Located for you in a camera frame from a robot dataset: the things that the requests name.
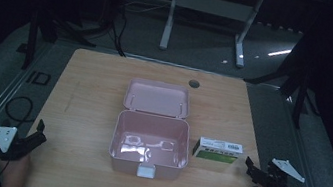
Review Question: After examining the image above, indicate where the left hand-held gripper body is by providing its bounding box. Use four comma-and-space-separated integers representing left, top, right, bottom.
0, 124, 39, 166

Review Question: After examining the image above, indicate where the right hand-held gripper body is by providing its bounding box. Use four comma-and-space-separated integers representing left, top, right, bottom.
255, 155, 308, 187

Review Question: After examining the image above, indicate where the person's left hand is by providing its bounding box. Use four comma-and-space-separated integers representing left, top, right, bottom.
0, 150, 33, 187

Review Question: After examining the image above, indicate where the white and green carton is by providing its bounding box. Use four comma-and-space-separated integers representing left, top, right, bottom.
191, 135, 246, 167

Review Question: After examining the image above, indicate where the black tripod stand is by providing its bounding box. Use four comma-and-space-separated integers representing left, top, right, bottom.
14, 0, 102, 81
236, 25, 333, 134

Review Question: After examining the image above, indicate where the pink plastic box with lid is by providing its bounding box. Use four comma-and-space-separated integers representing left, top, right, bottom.
105, 74, 201, 185

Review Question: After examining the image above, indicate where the black looped floor cable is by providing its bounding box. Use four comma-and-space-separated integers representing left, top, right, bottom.
2, 94, 37, 126

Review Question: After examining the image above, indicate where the grey table cable grommet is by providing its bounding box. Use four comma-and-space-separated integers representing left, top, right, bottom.
187, 79, 202, 91

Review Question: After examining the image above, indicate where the black hanging cable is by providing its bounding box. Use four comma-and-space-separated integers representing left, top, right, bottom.
105, 0, 136, 59

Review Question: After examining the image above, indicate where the white metal desk frame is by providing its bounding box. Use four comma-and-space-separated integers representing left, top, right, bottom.
157, 0, 266, 71

